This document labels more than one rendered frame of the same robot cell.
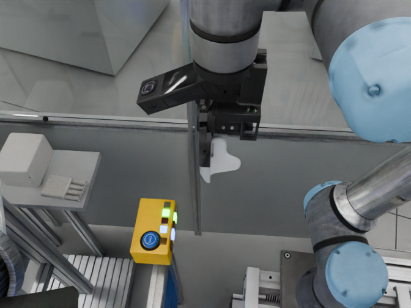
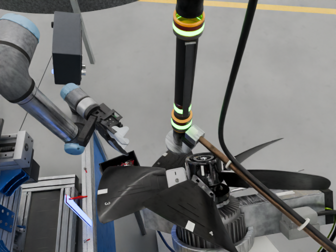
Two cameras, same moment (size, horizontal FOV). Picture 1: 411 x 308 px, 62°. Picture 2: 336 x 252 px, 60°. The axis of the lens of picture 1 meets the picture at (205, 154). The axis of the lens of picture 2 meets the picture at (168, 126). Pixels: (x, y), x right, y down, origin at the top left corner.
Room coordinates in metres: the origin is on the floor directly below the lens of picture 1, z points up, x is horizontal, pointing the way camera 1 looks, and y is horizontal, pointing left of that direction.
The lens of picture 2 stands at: (0.43, 0.42, 2.07)
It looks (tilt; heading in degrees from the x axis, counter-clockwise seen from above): 59 degrees down; 167
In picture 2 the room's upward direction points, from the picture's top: straight up
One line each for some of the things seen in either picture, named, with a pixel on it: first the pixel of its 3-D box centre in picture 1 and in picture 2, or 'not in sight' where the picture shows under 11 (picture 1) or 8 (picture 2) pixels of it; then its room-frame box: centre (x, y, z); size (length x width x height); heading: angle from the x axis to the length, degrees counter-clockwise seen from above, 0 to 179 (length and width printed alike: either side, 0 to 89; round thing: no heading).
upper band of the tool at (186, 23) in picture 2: not in sight; (188, 23); (0.11, 0.52, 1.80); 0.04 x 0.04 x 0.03
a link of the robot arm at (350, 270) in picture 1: (348, 275); not in sight; (0.20, -0.30, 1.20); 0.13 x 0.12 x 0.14; 2
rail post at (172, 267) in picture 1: (174, 280); not in sight; (0.41, 0.14, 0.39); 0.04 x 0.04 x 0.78; 86
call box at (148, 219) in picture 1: (155, 231); not in sight; (0.38, 0.14, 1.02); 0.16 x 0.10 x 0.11; 176
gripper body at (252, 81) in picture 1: (227, 93); not in sight; (0.32, -0.03, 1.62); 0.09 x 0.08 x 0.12; 86
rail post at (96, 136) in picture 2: not in sight; (103, 156); (-0.45, 0.20, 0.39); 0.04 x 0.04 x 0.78; 86
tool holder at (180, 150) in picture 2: not in sight; (183, 134); (0.12, 0.53, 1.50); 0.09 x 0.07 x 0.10; 31
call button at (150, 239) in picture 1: (150, 239); not in sight; (0.33, 0.14, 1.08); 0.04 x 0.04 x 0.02
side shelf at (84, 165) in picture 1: (45, 177); not in sight; (0.66, 0.60, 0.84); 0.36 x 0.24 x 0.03; 86
